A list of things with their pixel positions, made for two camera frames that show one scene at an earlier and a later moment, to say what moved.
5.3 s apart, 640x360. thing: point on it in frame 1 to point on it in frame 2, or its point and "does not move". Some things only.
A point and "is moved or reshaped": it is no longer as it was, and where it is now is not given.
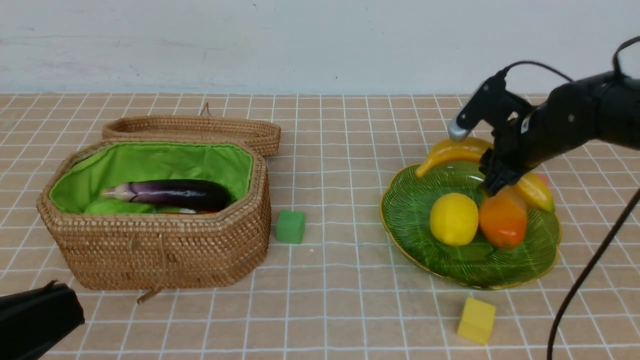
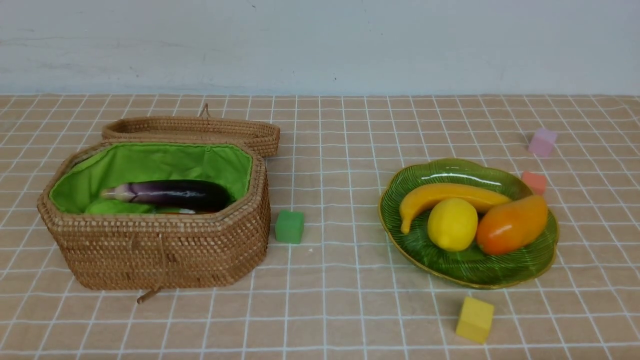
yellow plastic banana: [526, 184] to [425, 195]
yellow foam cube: [477, 321] does not move
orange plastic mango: [503, 218] is moved or reshaped
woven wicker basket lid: [263, 134] does not move
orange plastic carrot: [202, 213] does not move
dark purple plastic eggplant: [193, 194] does not move
